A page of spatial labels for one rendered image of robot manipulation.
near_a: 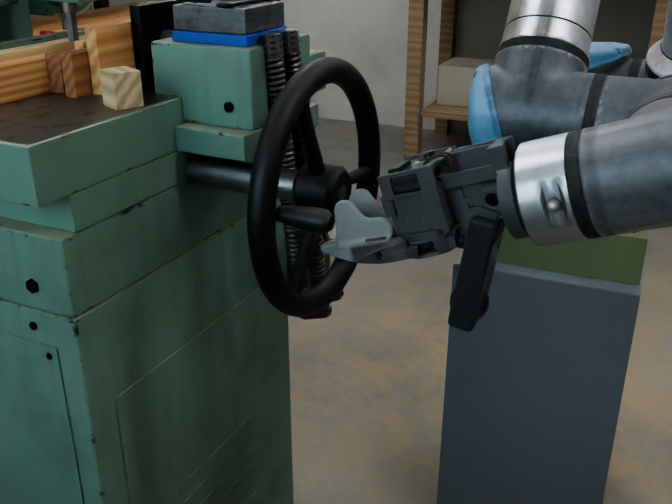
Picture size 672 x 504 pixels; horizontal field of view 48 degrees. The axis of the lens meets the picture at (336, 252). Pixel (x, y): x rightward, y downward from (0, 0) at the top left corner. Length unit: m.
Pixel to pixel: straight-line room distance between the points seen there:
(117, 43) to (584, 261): 0.79
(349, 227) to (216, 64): 0.26
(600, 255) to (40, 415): 0.86
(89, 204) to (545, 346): 0.82
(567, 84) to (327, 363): 1.42
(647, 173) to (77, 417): 0.63
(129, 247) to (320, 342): 1.32
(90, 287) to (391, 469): 1.02
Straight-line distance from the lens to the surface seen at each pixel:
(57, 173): 0.77
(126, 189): 0.85
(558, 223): 0.63
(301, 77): 0.77
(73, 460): 0.95
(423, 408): 1.88
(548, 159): 0.63
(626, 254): 1.28
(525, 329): 1.33
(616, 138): 0.62
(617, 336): 1.31
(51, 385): 0.90
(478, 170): 0.66
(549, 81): 0.74
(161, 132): 0.88
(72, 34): 1.01
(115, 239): 0.85
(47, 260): 0.82
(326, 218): 0.72
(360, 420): 1.83
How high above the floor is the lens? 1.09
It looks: 24 degrees down
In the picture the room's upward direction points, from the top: straight up
